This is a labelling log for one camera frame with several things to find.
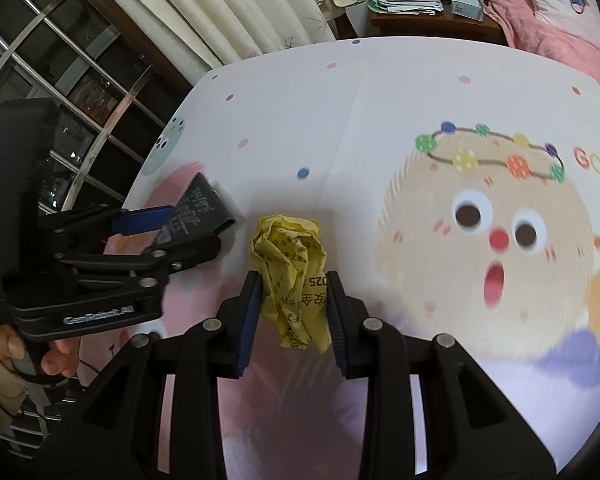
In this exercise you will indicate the cream curtain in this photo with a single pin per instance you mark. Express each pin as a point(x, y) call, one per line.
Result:
point(205, 5)

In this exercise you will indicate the yellow paper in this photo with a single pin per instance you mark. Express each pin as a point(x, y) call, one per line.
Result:
point(292, 270)

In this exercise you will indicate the black packet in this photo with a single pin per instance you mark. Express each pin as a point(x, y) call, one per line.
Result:
point(200, 205)

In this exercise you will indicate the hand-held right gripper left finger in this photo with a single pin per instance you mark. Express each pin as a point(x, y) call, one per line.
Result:
point(247, 320)

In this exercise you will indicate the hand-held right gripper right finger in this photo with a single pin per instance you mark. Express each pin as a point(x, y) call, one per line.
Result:
point(337, 327)

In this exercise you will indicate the wooden nightstand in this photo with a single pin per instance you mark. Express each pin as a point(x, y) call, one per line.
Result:
point(430, 25)

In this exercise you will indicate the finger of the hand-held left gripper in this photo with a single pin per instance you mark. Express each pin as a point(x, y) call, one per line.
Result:
point(140, 220)
point(180, 257)

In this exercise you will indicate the person's left hand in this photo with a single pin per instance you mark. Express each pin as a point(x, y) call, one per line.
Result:
point(62, 357)

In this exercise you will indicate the metal window grille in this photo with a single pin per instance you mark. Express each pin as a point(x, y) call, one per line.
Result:
point(55, 60)

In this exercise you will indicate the blue white tissue box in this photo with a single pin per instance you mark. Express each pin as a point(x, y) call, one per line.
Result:
point(467, 5)

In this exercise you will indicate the pink fleece blanket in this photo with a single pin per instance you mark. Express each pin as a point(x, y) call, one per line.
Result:
point(525, 20)

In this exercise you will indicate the pink bedsheet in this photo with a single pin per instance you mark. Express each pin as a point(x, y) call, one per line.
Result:
point(595, 70)

